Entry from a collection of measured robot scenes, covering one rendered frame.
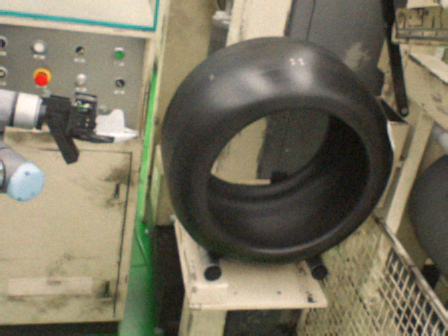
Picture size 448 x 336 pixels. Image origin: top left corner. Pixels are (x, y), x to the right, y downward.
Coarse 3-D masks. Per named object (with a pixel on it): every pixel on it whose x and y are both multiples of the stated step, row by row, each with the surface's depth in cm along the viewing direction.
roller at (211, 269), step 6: (198, 246) 154; (204, 252) 150; (210, 252) 149; (204, 258) 148; (210, 258) 147; (216, 258) 148; (204, 264) 146; (210, 264) 145; (216, 264) 146; (204, 270) 145; (210, 270) 144; (216, 270) 145; (204, 276) 145; (210, 276) 145; (216, 276) 146
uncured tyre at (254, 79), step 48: (240, 48) 140; (288, 48) 138; (192, 96) 134; (240, 96) 126; (288, 96) 127; (336, 96) 130; (192, 144) 129; (336, 144) 168; (384, 144) 139; (192, 192) 133; (240, 192) 168; (288, 192) 171; (336, 192) 166; (240, 240) 144; (288, 240) 160; (336, 240) 149
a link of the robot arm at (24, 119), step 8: (24, 96) 126; (32, 96) 127; (24, 104) 124; (32, 104) 125; (16, 112) 124; (24, 112) 124; (32, 112) 125; (16, 120) 124; (24, 120) 125; (32, 120) 125; (24, 128) 126; (32, 128) 127
